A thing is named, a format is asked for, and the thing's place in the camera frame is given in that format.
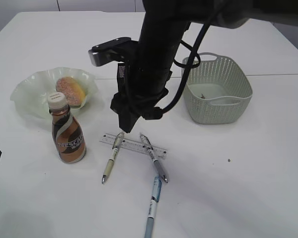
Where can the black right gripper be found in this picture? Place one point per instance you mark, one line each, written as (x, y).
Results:
(145, 87)

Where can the beige grip pen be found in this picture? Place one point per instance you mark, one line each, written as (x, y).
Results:
(111, 161)

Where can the clear plastic ruler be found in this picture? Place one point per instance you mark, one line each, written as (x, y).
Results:
(133, 145)

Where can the grey grip pen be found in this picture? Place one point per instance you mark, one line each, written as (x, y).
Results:
(158, 166)

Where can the orange bread loaf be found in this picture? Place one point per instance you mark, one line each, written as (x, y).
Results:
(74, 93)

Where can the Nescafe coffee bottle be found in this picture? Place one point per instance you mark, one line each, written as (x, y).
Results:
(66, 131)

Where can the light blue pen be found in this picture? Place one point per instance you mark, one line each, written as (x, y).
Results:
(155, 195)

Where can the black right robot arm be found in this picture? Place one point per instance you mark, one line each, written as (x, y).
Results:
(163, 27)

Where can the black mesh pen holder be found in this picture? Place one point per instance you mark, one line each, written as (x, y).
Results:
(121, 78)

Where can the pale green glass wavy plate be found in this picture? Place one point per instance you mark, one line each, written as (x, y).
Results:
(30, 95)

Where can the pale green plastic basket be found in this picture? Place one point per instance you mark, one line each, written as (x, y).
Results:
(225, 86)

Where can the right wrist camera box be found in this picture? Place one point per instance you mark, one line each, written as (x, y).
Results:
(121, 49)

